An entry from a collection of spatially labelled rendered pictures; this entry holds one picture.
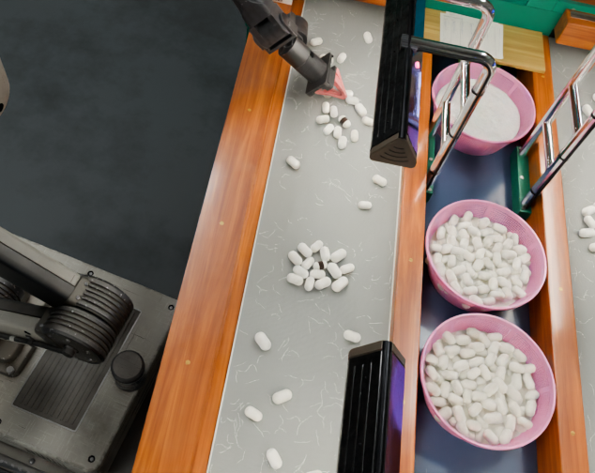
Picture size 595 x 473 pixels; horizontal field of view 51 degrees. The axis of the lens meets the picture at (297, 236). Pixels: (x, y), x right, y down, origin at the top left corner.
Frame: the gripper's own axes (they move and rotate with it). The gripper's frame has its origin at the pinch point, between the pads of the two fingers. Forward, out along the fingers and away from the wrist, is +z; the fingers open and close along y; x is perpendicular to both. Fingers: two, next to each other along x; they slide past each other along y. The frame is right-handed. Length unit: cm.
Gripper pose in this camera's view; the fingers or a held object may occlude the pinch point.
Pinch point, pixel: (343, 95)
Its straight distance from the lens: 157.2
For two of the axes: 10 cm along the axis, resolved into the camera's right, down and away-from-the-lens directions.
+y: 1.4, -8.4, 5.2
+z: 6.9, 4.6, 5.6
